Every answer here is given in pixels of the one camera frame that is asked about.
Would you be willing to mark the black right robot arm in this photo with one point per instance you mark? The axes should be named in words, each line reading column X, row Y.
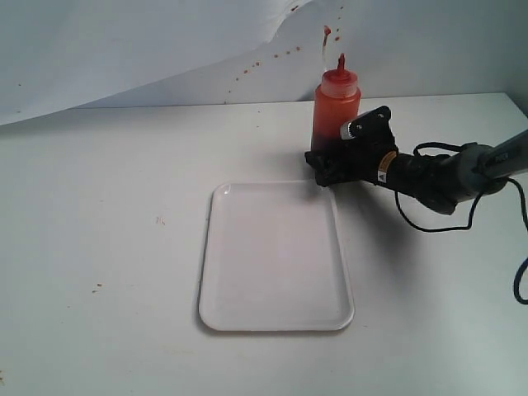
column 459, row 173

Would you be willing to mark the white backdrop sheet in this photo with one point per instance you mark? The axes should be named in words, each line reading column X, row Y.
column 57, row 55

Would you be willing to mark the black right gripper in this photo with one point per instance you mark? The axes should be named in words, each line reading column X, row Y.
column 357, row 160

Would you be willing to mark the white rectangular plastic tray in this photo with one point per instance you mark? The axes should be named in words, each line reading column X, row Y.
column 274, row 260

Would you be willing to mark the red sauce squeeze bottle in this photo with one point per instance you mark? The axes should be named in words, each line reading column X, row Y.
column 336, row 100

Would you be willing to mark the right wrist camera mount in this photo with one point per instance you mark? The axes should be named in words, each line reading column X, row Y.
column 370, row 123

